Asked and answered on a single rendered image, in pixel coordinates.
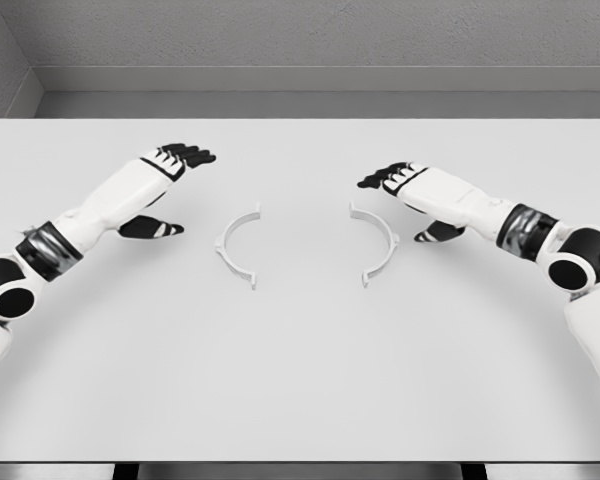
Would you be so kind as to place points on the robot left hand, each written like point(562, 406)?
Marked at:
point(130, 187)

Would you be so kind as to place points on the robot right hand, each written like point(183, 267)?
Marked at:
point(437, 192)

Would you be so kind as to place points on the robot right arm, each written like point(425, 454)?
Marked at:
point(555, 250)

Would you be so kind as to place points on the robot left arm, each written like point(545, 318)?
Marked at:
point(35, 270)

